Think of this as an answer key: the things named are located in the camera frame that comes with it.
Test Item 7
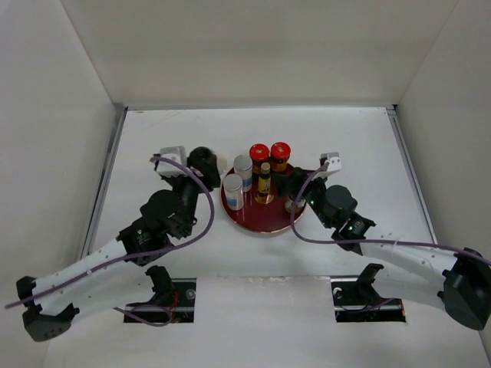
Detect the black cap brown spice bottle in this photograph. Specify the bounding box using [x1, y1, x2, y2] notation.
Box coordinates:
[285, 195, 306, 215]

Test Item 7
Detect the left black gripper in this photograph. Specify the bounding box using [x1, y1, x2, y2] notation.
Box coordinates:
[168, 155, 219, 237]

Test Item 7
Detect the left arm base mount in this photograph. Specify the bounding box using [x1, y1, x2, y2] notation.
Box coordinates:
[124, 266, 197, 327]

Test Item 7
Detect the round red tray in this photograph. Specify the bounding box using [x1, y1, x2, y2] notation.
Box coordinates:
[220, 179, 291, 234]

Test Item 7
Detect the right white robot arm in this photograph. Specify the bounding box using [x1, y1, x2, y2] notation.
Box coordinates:
[272, 163, 490, 330]

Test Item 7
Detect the silver lid spice jar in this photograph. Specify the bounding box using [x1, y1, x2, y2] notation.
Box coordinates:
[222, 174, 243, 211]

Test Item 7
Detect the silver lid blue label jar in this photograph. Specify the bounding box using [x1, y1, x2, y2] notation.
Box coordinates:
[233, 155, 252, 192]

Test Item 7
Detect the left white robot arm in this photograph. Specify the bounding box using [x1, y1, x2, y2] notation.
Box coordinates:
[16, 146, 222, 342]

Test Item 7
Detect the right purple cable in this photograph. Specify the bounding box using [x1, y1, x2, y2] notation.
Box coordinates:
[289, 162, 491, 314]

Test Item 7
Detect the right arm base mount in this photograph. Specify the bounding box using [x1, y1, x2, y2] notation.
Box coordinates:
[331, 264, 406, 323]

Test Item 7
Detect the black cap white powder bottle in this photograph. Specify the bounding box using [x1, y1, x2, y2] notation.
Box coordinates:
[188, 146, 227, 175]

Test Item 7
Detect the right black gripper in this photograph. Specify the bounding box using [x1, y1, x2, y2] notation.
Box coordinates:
[272, 168, 333, 228]

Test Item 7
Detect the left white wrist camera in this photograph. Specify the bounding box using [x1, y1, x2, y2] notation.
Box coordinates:
[153, 146, 186, 177]

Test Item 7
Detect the red lid sauce jar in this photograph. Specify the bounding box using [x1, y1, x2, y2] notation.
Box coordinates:
[249, 143, 270, 177]
[270, 142, 291, 173]

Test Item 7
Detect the tall yellow label bottle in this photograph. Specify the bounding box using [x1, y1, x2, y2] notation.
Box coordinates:
[255, 163, 273, 204]

